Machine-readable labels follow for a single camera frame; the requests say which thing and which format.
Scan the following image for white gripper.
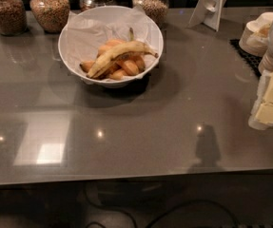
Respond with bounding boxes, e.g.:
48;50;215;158
248;70;273;130

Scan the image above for yellow banana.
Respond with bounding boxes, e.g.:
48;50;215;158
87;40;159;79

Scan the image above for white bowl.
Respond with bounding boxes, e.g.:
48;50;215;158
57;5;165;89

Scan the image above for paper cup stack lower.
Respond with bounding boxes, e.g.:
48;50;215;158
258;49;273;73

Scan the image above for black mesh mat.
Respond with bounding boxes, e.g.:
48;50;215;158
229;39;262;78

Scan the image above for white folded card stand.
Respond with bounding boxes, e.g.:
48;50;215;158
187;0;226;31

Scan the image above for white paper liner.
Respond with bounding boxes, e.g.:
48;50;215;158
63;6;161;85

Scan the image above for black floor cable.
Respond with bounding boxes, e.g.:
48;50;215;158
83;187;240;228

